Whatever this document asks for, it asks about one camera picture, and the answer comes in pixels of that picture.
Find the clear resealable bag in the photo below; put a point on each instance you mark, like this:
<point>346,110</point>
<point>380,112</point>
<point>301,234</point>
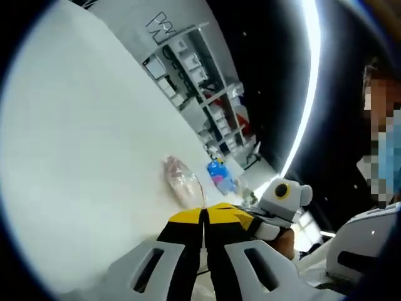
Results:
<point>180,180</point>

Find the blue printed packet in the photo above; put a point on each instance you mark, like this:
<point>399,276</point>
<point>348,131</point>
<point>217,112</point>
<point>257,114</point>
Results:
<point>220,175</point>

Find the white device on black stand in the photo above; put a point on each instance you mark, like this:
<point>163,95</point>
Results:
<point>254,153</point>

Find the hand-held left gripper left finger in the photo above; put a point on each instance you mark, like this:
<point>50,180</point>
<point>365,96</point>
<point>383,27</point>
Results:
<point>175,260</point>

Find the long ceiling light strip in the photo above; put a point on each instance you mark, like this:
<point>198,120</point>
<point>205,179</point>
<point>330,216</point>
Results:
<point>307,94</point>

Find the grey metal shelving unit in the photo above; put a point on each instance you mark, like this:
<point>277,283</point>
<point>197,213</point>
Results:
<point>216,94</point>

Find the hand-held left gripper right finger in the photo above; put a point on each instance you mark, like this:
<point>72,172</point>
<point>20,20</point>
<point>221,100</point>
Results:
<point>228,251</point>

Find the row of white storage bins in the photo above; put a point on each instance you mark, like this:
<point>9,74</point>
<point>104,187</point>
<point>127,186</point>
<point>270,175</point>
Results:
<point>194,66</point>

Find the person's head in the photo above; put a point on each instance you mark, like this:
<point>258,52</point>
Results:
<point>376,73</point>

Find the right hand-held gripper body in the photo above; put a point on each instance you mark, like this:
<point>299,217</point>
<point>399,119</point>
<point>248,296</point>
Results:
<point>288,200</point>

